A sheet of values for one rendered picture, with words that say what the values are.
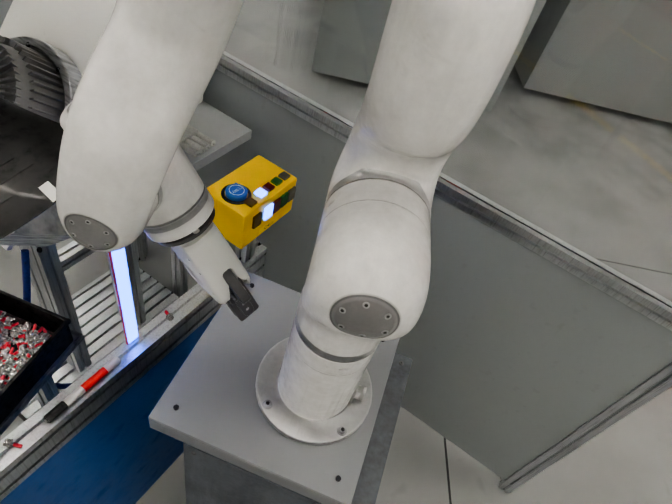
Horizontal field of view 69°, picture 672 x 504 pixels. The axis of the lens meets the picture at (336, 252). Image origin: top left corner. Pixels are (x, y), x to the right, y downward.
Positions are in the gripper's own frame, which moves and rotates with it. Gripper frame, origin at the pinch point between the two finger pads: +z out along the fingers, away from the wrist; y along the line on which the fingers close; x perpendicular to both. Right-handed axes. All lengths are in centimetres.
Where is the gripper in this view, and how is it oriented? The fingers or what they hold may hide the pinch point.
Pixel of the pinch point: (240, 302)
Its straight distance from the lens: 68.7
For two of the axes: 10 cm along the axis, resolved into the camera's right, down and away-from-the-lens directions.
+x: 7.2, -6.2, 3.1
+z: 3.0, 6.8, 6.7
